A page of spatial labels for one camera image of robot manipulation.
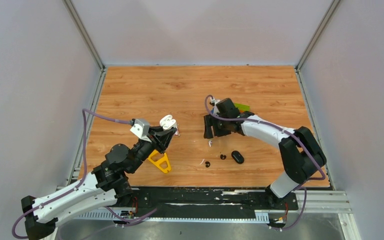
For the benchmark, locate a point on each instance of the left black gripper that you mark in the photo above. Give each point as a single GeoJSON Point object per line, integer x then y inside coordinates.
{"type": "Point", "coordinates": [161, 140]}

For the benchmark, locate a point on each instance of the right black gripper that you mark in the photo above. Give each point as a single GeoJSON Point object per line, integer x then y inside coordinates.
{"type": "Point", "coordinates": [209, 121]}

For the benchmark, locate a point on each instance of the white earbud charging case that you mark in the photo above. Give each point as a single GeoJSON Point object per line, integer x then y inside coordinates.
{"type": "Point", "coordinates": [168, 122]}

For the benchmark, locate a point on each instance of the black earbud case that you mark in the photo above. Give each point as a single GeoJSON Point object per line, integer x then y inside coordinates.
{"type": "Point", "coordinates": [237, 157]}

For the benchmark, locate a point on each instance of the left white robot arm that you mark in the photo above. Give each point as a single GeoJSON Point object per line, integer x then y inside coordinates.
{"type": "Point", "coordinates": [106, 185]}

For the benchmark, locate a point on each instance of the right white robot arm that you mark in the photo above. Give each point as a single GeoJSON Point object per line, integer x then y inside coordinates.
{"type": "Point", "coordinates": [301, 155]}

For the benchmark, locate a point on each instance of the pink snack packet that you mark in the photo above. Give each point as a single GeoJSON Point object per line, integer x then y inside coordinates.
{"type": "Point", "coordinates": [177, 133]}

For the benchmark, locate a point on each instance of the yellow triangular plastic piece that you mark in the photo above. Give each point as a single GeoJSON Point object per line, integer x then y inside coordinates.
{"type": "Point", "coordinates": [161, 161]}

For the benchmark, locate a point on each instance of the green toy brick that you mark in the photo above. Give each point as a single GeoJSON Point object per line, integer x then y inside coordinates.
{"type": "Point", "coordinates": [242, 107]}

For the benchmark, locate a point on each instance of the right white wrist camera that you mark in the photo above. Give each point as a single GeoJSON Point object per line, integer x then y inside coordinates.
{"type": "Point", "coordinates": [213, 102]}

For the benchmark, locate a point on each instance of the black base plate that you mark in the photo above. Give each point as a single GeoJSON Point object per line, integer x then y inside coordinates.
{"type": "Point", "coordinates": [204, 202]}

